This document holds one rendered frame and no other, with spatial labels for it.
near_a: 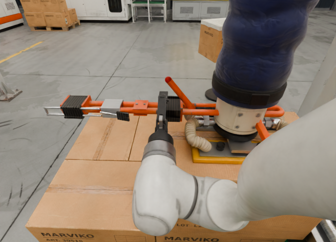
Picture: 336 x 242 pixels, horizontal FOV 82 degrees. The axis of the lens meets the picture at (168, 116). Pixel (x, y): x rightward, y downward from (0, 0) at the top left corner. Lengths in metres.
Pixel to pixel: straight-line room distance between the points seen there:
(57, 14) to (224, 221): 7.22
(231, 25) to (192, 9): 7.42
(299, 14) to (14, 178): 2.25
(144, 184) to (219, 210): 0.16
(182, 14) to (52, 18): 4.29
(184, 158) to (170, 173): 0.27
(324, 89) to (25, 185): 2.71
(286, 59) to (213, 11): 7.51
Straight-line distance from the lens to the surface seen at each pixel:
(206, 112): 0.69
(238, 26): 0.56
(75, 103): 0.76
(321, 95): 2.19
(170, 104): 0.70
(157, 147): 0.49
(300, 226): 1.02
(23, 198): 2.07
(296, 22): 0.56
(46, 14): 7.55
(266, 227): 0.99
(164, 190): 0.42
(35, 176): 2.18
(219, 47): 2.39
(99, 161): 1.29
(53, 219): 1.16
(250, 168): 0.18
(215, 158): 0.70
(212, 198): 0.45
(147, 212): 0.40
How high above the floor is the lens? 1.47
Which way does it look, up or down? 36 degrees down
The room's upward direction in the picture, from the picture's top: straight up
